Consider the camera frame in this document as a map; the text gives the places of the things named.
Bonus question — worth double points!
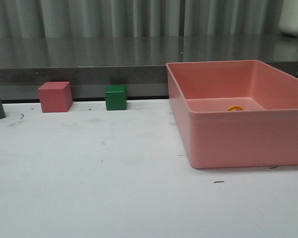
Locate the pink cube block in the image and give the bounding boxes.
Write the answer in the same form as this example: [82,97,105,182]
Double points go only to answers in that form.
[38,81,73,113]

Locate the white appliance in background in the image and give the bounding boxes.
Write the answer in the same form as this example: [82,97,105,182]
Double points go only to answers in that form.
[278,0,298,37]

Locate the pink plastic bin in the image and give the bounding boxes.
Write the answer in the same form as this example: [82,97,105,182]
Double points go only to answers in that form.
[166,60,298,169]

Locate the dark grey counter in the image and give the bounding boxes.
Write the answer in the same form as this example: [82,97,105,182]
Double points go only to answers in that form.
[0,35,298,103]

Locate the green cube block centre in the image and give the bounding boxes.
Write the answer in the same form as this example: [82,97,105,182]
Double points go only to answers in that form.
[105,85,127,111]

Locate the yellow mushroom push button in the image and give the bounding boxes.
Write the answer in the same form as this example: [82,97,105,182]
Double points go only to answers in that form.
[227,105,244,112]

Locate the grey curtain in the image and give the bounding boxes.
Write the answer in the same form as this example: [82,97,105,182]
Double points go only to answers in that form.
[0,0,283,39]

